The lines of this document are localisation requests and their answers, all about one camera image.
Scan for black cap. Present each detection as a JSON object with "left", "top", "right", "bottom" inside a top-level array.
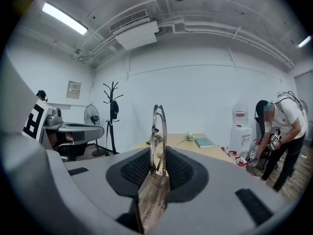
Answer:
[{"left": 110, "top": 100, "right": 120, "bottom": 120}]

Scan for white artificial flower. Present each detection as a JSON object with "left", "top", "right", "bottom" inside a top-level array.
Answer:
[{"left": 177, "top": 131, "right": 196, "bottom": 145}]

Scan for black coat rack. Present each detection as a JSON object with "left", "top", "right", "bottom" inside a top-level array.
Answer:
[{"left": 102, "top": 81, "right": 124, "bottom": 155}]

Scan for white water dispenser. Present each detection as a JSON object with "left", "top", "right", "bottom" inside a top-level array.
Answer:
[{"left": 230, "top": 98, "right": 253, "bottom": 159}]

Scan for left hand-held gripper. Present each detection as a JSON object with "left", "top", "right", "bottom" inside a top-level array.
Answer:
[{"left": 0, "top": 54, "right": 105, "bottom": 146}]

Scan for teal book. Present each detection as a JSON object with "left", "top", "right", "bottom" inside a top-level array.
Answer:
[{"left": 194, "top": 137, "right": 215, "bottom": 149}]

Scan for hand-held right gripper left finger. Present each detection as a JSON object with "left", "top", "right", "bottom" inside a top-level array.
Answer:
[{"left": 64, "top": 147, "right": 151, "bottom": 234}]

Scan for black standing fan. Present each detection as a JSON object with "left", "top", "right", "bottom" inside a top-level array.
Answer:
[{"left": 84, "top": 104, "right": 106, "bottom": 157}]

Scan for short ceiling light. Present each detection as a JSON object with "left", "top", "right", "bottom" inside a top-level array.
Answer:
[{"left": 297, "top": 35, "right": 313, "bottom": 48}]

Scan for grey baseball cap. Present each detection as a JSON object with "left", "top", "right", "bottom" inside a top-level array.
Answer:
[{"left": 146, "top": 134, "right": 164, "bottom": 146}]

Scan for white ceiling air conditioner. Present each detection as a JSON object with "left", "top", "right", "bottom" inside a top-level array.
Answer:
[{"left": 109, "top": 8, "right": 160, "bottom": 51}]

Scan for white ceiling pipe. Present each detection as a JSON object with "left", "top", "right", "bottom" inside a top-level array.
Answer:
[{"left": 156, "top": 20, "right": 295, "bottom": 70}]

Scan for grey electrical wall panel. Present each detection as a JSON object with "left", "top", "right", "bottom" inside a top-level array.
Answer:
[{"left": 66, "top": 80, "right": 82, "bottom": 100}]

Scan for black eyeglasses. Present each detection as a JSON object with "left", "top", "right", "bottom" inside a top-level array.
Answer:
[{"left": 149, "top": 104, "right": 168, "bottom": 177}]

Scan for long ceiling light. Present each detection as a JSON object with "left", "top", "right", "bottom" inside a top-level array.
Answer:
[{"left": 41, "top": 0, "right": 89, "bottom": 36}]

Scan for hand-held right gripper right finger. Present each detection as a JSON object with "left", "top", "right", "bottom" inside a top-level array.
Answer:
[{"left": 158, "top": 145, "right": 290, "bottom": 235}]

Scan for grey door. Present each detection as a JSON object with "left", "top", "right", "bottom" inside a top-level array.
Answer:
[{"left": 293, "top": 69, "right": 313, "bottom": 122}]

